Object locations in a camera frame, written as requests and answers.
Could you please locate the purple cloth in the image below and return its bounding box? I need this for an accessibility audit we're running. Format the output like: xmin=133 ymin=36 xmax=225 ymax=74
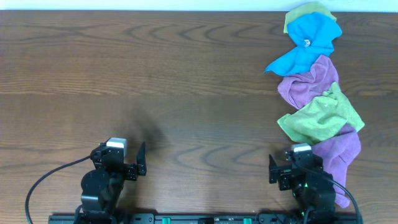
xmin=310 ymin=123 xmax=362 ymax=209
xmin=277 ymin=55 xmax=339 ymax=110

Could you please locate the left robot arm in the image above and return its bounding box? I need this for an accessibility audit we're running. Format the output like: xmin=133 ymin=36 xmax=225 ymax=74
xmin=73 ymin=138 xmax=147 ymax=224

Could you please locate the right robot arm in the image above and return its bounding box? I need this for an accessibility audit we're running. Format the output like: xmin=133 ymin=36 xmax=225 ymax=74
xmin=269 ymin=149 xmax=336 ymax=223

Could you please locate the large green cloth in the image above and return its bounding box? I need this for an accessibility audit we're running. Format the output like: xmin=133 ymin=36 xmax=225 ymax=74
xmin=277 ymin=82 xmax=365 ymax=145

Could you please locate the purple cloth in pile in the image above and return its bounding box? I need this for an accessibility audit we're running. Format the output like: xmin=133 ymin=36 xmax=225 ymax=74
xmin=277 ymin=55 xmax=339 ymax=110

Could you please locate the blue cloth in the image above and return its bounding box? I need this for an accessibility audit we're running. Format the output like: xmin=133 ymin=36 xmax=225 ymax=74
xmin=264 ymin=12 xmax=342 ymax=76

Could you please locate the green cloth at top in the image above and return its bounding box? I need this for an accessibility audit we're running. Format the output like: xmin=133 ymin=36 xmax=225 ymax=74
xmin=284 ymin=1 xmax=336 ymax=34

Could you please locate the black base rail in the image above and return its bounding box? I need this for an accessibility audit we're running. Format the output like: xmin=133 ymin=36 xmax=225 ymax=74
xmin=48 ymin=213 xmax=359 ymax=224

